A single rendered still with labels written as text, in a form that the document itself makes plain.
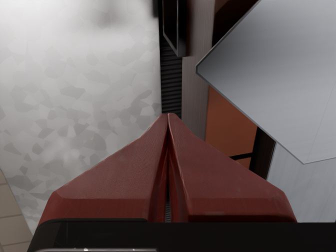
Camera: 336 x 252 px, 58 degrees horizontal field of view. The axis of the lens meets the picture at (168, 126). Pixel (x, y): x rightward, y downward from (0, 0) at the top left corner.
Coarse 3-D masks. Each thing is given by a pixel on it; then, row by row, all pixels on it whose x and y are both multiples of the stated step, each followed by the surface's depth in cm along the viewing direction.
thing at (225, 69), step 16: (240, 32) 15; (224, 48) 15; (240, 48) 16; (208, 64) 16; (224, 64) 16; (240, 64) 16; (208, 80) 16; (224, 80) 17; (240, 80) 17; (224, 96) 17; (240, 96) 18
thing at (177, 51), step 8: (168, 0) 25; (176, 0) 25; (184, 0) 21; (168, 8) 25; (176, 8) 25; (184, 8) 21; (168, 16) 26; (176, 16) 26; (184, 16) 21; (168, 24) 26; (176, 24) 26; (184, 24) 22; (168, 32) 26; (176, 32) 26; (184, 32) 22; (168, 40) 25; (176, 40) 25; (184, 40) 22; (176, 48) 23; (184, 48) 23; (184, 56) 23
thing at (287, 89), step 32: (288, 0) 15; (320, 0) 15; (256, 32) 15; (288, 32) 16; (320, 32) 16; (256, 64) 16; (288, 64) 17; (320, 64) 18; (256, 96) 18; (288, 96) 18; (320, 96) 19; (288, 128) 20
